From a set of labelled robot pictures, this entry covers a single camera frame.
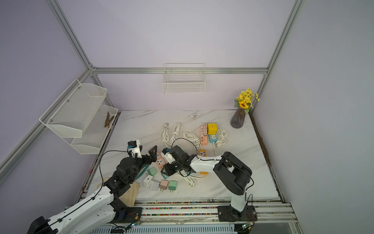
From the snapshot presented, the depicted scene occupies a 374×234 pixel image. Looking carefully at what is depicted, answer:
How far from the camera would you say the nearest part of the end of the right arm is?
674mm

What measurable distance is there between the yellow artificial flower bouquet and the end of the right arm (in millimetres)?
471

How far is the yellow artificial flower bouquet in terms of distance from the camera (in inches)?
36.4
